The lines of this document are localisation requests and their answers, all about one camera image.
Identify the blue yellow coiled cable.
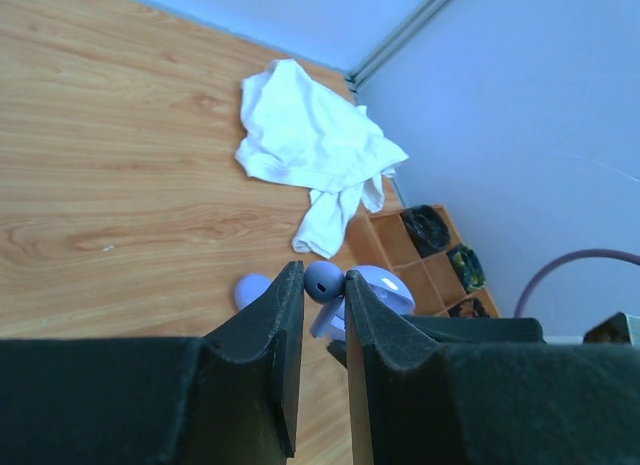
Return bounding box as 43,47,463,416
445,243,487,295

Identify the black coiled cable middle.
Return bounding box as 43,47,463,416
447,297,491,319

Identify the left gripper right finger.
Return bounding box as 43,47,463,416
345,271,639,464

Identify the purple earbud charging case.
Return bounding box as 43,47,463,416
234,273,271,311

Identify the white crumpled cloth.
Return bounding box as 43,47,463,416
235,59,408,259

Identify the black coiled cable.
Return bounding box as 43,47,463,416
400,204,452,259
447,297,491,319

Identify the black coiled cable top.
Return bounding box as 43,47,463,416
400,204,452,259

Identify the purple earbud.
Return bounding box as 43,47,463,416
304,261,346,341

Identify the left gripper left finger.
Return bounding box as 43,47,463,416
1,261,304,464

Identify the wooden compartment tray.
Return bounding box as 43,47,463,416
347,210,500,318

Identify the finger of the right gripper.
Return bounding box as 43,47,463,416
326,340,347,368
404,316,545,343

